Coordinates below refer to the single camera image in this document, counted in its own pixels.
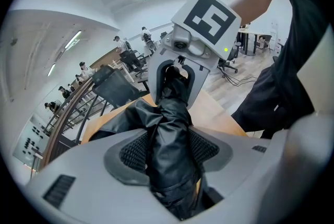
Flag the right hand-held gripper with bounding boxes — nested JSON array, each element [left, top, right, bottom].
[[148, 0, 242, 109]]

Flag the round table with black legs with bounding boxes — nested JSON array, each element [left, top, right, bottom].
[[236, 27, 274, 57]]

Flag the black umbrella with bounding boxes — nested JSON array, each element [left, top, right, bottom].
[[90, 66, 225, 221]]

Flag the person's black shirt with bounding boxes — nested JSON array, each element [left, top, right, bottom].
[[249, 0, 331, 124]]

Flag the person's black trousers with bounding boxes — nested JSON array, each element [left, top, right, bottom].
[[231, 65, 315, 139]]

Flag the curved railing with wooden handrail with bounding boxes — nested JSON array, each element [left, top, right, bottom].
[[39, 76, 117, 174]]

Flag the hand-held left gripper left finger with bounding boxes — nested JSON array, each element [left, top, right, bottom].
[[25, 128, 181, 224]]

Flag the black floor cables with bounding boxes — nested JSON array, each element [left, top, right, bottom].
[[218, 66, 258, 87]]

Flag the wooden table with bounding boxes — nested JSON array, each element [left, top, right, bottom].
[[80, 91, 248, 146]]

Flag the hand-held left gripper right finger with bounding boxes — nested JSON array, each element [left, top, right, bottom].
[[187, 27, 334, 224]]

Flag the black mesh office chair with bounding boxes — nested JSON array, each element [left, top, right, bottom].
[[91, 65, 150, 112]]

